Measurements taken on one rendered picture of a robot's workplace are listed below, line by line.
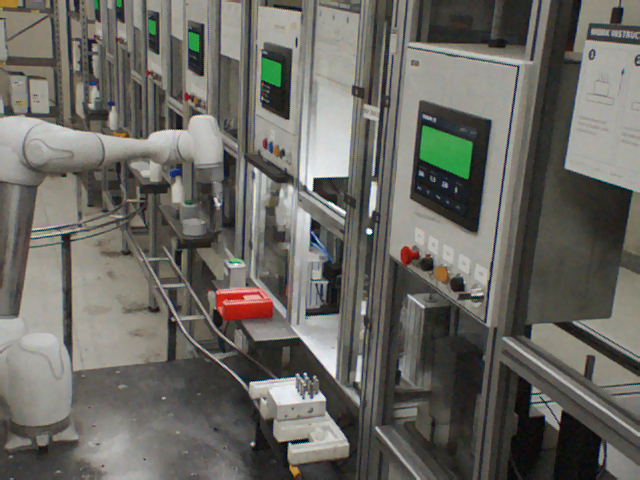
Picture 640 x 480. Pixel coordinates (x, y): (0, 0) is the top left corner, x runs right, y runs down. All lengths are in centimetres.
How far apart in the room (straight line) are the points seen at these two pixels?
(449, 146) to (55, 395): 132
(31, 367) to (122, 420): 33
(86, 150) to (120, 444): 80
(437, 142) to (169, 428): 127
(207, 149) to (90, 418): 88
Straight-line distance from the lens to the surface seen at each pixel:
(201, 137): 276
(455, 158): 159
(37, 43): 966
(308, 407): 216
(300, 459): 205
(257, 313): 267
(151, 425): 256
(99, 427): 257
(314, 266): 269
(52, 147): 235
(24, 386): 244
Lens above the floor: 190
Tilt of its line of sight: 17 degrees down
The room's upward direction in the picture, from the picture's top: 3 degrees clockwise
